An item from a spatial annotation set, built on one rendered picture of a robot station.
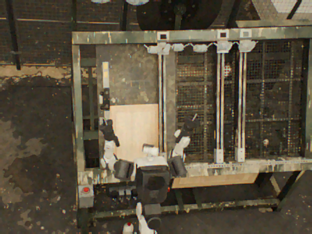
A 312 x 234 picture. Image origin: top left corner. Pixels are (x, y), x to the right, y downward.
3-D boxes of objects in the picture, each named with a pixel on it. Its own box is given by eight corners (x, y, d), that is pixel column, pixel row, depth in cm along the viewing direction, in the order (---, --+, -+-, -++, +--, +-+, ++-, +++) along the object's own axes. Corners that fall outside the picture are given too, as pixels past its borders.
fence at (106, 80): (105, 168, 370) (106, 169, 366) (102, 62, 356) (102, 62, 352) (111, 168, 371) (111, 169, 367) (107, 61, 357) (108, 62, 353)
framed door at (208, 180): (170, 186, 439) (171, 188, 437) (180, 154, 399) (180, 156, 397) (252, 181, 454) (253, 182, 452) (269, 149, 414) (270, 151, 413)
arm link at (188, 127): (198, 127, 319) (191, 137, 326) (201, 120, 327) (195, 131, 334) (184, 118, 321) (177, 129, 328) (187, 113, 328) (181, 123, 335)
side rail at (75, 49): (76, 168, 371) (77, 172, 361) (71, 44, 356) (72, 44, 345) (83, 168, 372) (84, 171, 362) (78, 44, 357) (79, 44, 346)
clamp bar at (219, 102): (212, 161, 386) (221, 168, 363) (213, 30, 369) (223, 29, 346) (222, 160, 388) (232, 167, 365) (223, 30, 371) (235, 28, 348)
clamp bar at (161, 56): (156, 164, 377) (162, 172, 354) (154, 32, 360) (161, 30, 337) (166, 164, 379) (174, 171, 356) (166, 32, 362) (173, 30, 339)
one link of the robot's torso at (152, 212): (161, 229, 324) (163, 210, 317) (145, 231, 321) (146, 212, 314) (154, 207, 349) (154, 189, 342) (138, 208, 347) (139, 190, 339)
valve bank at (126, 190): (106, 211, 376) (108, 196, 359) (104, 197, 386) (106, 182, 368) (160, 206, 384) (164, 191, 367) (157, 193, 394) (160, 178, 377)
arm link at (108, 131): (95, 125, 313) (99, 136, 321) (103, 131, 307) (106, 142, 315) (107, 116, 318) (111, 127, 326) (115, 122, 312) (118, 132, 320)
